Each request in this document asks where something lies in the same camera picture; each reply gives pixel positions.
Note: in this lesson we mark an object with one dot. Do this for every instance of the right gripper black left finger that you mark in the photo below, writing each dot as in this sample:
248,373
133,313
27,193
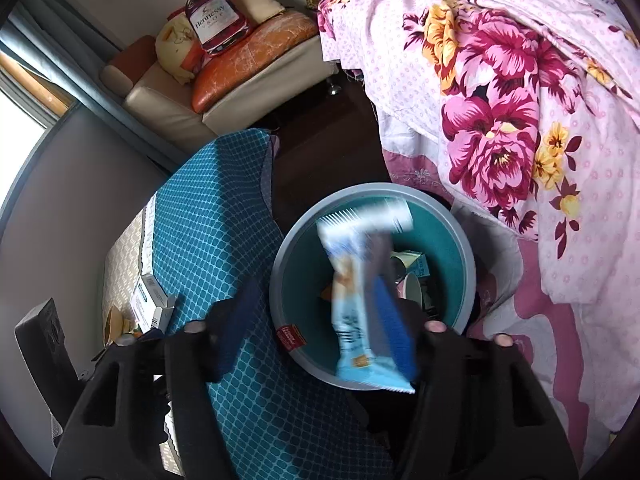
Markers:
196,356

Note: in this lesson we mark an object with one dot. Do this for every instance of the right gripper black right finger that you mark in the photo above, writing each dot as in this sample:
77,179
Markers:
481,412

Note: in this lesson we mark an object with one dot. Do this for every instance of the light blue snack wrapper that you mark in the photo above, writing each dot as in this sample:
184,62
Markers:
375,347

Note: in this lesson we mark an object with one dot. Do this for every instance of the teal round trash bin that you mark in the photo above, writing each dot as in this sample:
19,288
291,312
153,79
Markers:
302,270

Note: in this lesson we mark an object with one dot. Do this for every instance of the white toothpaste tube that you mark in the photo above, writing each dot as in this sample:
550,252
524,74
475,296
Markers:
151,306

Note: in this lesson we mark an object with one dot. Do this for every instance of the teal and beige bed mat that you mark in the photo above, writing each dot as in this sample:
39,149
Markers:
213,228

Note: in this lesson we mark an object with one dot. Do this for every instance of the beige leather sofa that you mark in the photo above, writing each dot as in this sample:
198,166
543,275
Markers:
188,97

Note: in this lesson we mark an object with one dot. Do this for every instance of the grey window curtain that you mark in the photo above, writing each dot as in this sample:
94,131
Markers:
53,39

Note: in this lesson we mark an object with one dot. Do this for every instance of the yellow plush pillow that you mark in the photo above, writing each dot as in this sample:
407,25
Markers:
178,49

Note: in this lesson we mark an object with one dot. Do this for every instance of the floral pink quilt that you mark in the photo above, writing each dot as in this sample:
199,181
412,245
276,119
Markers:
524,115

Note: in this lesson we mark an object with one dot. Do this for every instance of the red white gift bag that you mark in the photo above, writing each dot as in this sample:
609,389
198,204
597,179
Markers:
217,23

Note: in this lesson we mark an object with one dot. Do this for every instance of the orange sofa cushion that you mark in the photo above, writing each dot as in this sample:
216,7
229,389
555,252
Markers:
250,56

